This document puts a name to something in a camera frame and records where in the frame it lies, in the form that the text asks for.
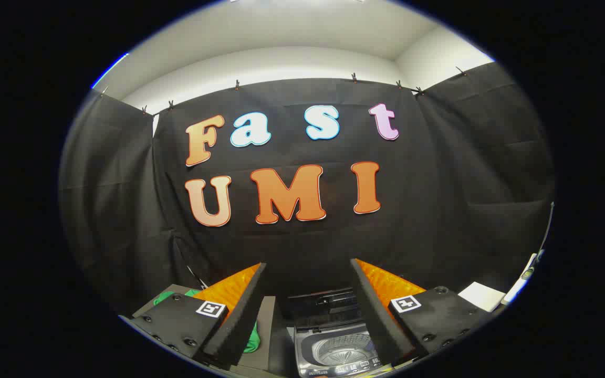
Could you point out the green shirt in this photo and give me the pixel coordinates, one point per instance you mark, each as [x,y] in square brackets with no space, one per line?
[251,344]

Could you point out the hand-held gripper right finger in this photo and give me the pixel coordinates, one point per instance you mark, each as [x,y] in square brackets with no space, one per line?
[373,315]

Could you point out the white metal frame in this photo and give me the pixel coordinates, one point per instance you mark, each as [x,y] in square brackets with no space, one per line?
[196,276]

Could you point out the black backdrop cloth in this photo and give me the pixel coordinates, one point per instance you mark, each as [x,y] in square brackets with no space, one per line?
[302,247]

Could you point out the white box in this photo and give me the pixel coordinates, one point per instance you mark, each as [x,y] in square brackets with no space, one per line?
[483,296]

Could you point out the grey toy washing machine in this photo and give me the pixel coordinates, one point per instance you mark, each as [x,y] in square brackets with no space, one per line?
[334,349]

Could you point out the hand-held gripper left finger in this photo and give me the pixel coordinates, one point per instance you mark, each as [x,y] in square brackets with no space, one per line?
[244,315]

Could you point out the grey box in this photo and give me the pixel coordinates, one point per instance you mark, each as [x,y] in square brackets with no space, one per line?
[270,328]

